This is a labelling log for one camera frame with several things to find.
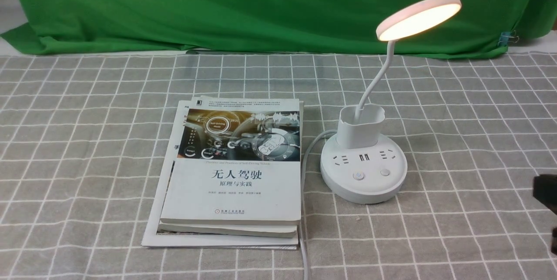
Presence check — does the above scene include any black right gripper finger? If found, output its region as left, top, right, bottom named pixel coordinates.
left=533, top=175, right=557, bottom=215

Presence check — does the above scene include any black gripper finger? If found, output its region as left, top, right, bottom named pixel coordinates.
left=551, top=227, right=557, bottom=255

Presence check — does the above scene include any white desk lamp with sockets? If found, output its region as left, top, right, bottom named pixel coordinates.
left=320, top=0, right=462, bottom=204

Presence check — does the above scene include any blue binder clip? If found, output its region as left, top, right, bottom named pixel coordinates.
left=497, top=30, right=520, bottom=47

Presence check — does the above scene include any top white textbook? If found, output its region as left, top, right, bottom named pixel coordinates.
left=160, top=99, right=302, bottom=226

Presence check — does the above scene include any bottom large white book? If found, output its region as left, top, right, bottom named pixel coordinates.
left=141, top=100, right=299, bottom=250

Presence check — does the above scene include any grey checked tablecloth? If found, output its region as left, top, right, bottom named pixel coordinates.
left=0, top=53, right=557, bottom=280

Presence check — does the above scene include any green backdrop cloth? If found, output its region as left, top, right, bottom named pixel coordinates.
left=2, top=0, right=556, bottom=59

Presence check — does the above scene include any white lamp power cable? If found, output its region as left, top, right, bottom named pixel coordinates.
left=299, top=130, right=339, bottom=280

